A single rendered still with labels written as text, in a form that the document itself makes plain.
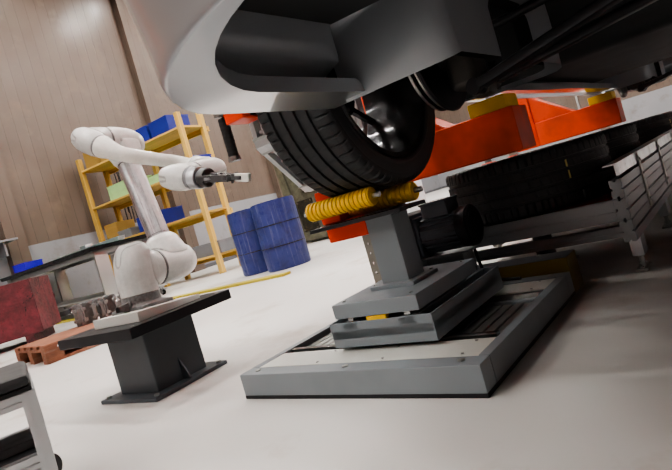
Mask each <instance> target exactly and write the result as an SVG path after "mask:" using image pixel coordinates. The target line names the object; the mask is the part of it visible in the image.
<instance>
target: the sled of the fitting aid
mask: <svg viewBox="0 0 672 470"><path fill-rule="evenodd" d="M475 267H476V272H474V273H473V274H471V275H470V276H468V277H467V278H465V279H464V280H462V281H461V282H459V283H458V284H457V285H455V286H454V287H452V288H451V289H449V290H448V291H446V292H445V293H443V294H442V295H440V296H439V297H437V298H436V299H434V300H433V301H431V302H430V303H428V304H427V305H426V306H424V307H423V308H421V309H420V310H414V311H405V312H397V313H389V314H380V315H372V316H364V317H355V318H347V319H339V320H337V321H335V322H333V323H332V324H330V325H329V326H330V330H331V333H332V337H333V340H334V343H335V347H336V348H347V347H360V346H373V345H386V344H399V343H412V342H424V341H437V340H439V339H441V338H442V337H443V336H444V335H446V334H447V333H448V332H449V331H451V330H452V329H453V328H454V327H455V326H457V325H458V324H459V323H460V322H462V321H463V320H464V319H465V318H466V317H468V316H469V315H470V314H471V313H472V312H474V311H475V310H476V309H477V308H479V307H480V306H481V305H482V304H483V303H485V302H486V301H487V300H488V299H490V298H491V297H492V296H493V295H494V294H496V293H497V292H498V291H499V290H501V289H502V288H503V287H504V286H503V282H502V279H501V275H500V272H499V268H498V266H491V267H485V268H479V269H477V266H475Z"/></svg>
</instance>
